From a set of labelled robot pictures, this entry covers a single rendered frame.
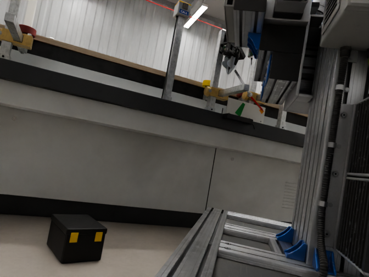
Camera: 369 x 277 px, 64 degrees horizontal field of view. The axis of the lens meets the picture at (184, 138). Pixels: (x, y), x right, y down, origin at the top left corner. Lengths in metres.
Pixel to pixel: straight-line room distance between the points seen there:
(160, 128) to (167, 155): 0.28
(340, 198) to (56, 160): 1.31
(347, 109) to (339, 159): 0.12
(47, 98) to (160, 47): 8.11
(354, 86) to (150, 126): 0.98
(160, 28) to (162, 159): 8.05
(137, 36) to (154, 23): 0.70
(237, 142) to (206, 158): 0.25
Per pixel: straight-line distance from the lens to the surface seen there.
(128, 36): 9.33
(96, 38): 9.18
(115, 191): 1.71
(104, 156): 1.68
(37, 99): 1.47
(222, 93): 1.62
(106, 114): 1.47
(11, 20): 1.26
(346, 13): 0.71
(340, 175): 0.81
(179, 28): 1.65
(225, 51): 1.62
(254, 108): 1.78
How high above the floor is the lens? 0.43
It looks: 3 degrees up
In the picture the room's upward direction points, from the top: 10 degrees clockwise
